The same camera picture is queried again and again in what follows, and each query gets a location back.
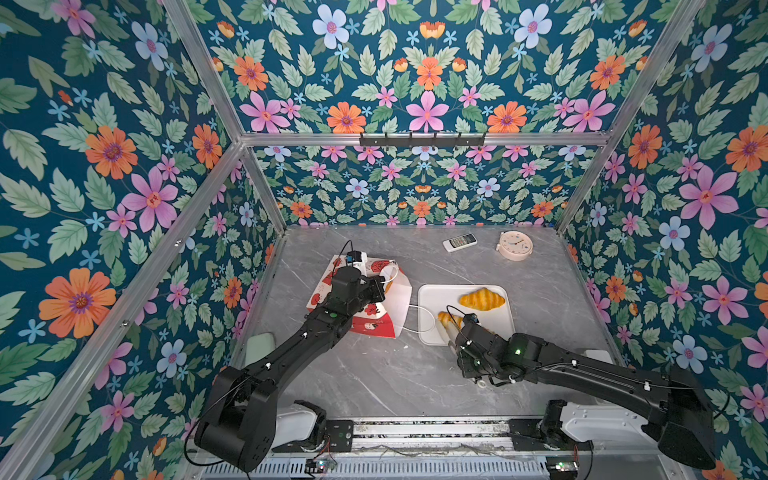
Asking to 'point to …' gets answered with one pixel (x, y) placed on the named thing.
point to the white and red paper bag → (385, 317)
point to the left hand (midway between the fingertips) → (390, 271)
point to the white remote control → (459, 242)
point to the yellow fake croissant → (482, 299)
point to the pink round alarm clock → (515, 245)
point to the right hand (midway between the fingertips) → (459, 362)
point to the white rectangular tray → (433, 298)
